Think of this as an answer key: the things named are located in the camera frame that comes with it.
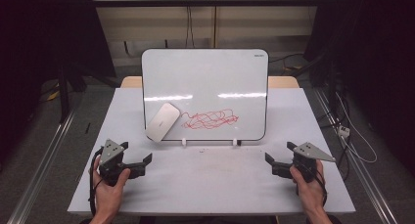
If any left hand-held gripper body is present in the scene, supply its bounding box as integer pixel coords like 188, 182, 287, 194
98, 138, 132, 187

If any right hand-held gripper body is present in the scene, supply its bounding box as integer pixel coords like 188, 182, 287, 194
292, 142, 337, 183

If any white whiteboard eraser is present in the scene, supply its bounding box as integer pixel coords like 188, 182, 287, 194
144, 102, 181, 144

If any person's right hand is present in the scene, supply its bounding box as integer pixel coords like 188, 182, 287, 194
289, 160, 328, 214

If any person's left hand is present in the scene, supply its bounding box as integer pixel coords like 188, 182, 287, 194
91, 157, 132, 215

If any wooden table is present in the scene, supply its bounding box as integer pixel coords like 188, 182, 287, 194
119, 75, 300, 89

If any black metal stand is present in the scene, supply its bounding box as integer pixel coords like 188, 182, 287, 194
57, 65, 88, 124

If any white whiteboard with black rim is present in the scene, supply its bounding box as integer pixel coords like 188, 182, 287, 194
141, 48, 270, 143

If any black curtain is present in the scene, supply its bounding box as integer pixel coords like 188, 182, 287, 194
303, 0, 415, 176
0, 0, 117, 166

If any black horizontal bar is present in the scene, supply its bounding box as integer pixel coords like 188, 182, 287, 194
92, 0, 323, 8

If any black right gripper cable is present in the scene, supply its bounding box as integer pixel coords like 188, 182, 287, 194
312, 167, 329, 207

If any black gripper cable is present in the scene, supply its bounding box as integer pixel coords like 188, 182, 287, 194
312, 167, 329, 207
88, 148, 103, 217

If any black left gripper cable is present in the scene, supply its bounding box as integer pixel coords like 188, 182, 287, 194
88, 148, 103, 217

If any white floor cable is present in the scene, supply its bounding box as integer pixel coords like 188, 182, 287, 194
335, 91, 379, 164

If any metal floor rail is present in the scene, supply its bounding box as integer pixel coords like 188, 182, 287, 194
6, 109, 76, 224
312, 88, 399, 224

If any black floor cable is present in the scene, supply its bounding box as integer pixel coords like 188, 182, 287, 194
268, 53, 306, 72

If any black wall cable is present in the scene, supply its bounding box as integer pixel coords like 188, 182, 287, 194
185, 0, 196, 49

